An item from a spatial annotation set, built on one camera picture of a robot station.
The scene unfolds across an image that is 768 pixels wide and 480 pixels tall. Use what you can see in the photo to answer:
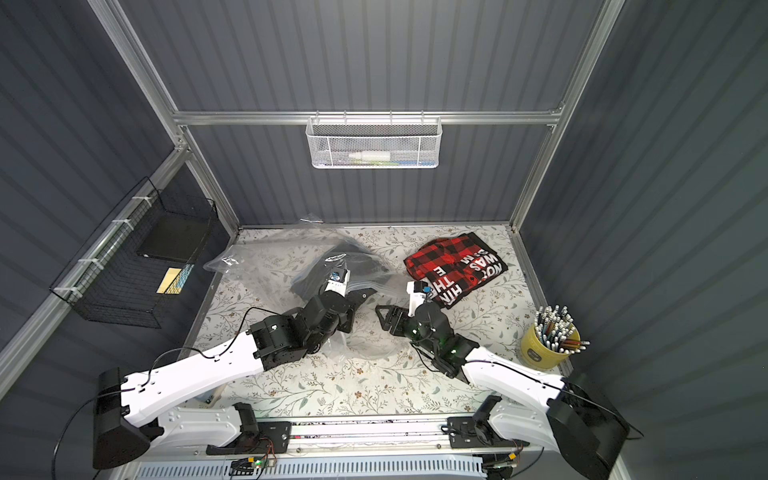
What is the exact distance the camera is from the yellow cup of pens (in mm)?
715

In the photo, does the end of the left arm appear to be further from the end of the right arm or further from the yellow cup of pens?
the yellow cup of pens

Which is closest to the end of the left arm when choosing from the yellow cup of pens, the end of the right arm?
the end of the right arm
